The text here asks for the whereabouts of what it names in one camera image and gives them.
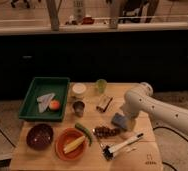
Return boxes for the metal cup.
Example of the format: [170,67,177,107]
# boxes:
[73,101,85,117]

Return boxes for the black cable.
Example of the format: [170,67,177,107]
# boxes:
[152,125,188,152]

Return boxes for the orange plate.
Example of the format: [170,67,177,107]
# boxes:
[55,128,87,161]

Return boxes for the small brown box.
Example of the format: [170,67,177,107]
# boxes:
[96,95,113,113]

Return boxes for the white dish brush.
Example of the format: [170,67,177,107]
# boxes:
[103,133,143,161]

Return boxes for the orange fruit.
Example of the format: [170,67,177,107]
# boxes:
[49,100,60,111]

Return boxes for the green pepper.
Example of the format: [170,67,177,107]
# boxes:
[75,123,93,146]

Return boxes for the green plastic tray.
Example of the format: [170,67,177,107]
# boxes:
[19,77,70,122]

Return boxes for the blue sponge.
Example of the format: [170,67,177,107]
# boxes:
[111,113,127,130]

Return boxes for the bunch of dark grapes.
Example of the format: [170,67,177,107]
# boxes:
[94,126,120,138]

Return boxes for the green translucent cup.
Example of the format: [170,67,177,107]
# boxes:
[95,79,107,94]

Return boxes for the yellow corn cob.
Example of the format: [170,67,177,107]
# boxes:
[64,136,85,154]

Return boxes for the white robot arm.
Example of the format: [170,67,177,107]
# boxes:
[121,82,188,135]

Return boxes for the grey folded cloth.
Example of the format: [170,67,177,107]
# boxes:
[37,93,55,113]

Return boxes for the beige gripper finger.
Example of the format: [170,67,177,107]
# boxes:
[127,118,136,131]

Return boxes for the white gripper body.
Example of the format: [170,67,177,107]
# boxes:
[120,103,140,120]

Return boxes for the dark purple bowl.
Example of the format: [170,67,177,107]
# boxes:
[26,124,53,150]

